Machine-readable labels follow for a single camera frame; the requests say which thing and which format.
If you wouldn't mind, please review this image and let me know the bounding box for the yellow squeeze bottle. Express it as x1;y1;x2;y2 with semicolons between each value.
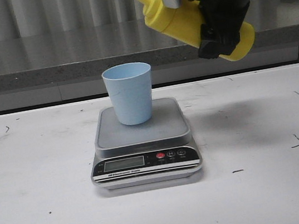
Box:
136;0;255;61

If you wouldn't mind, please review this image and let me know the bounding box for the light blue plastic cup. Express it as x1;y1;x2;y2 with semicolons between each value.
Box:
102;62;152;125

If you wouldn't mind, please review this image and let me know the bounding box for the silver digital kitchen scale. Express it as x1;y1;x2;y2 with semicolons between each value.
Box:
91;97;203;190

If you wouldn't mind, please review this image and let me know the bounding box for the grey stone counter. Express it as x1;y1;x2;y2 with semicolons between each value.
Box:
0;0;299;114

